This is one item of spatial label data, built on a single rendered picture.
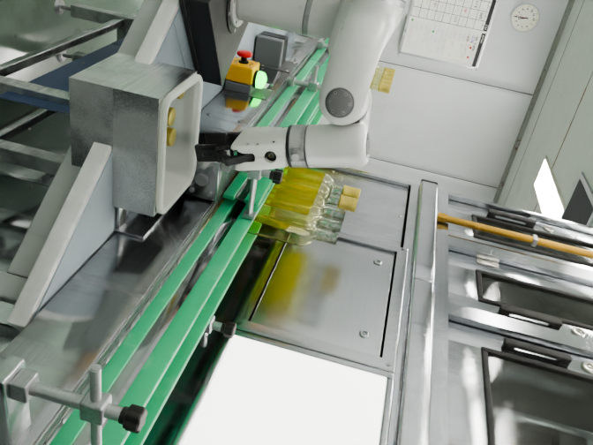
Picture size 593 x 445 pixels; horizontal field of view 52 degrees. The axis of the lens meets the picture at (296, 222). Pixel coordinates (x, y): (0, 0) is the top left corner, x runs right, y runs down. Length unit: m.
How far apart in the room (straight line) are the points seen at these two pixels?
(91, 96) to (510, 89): 6.57
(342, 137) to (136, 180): 0.36
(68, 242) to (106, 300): 0.11
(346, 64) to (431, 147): 6.62
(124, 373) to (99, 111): 0.43
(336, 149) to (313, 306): 0.43
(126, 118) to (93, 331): 0.34
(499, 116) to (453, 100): 0.56
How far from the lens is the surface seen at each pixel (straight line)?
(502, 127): 7.50
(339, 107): 0.96
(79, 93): 1.06
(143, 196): 1.08
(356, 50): 0.96
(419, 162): 7.64
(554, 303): 1.70
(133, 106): 1.02
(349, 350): 1.23
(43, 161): 1.58
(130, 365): 0.92
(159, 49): 1.18
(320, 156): 1.02
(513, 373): 1.42
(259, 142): 1.04
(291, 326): 1.26
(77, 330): 0.95
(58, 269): 1.01
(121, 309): 0.98
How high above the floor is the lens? 1.19
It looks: 6 degrees down
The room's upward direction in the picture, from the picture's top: 104 degrees clockwise
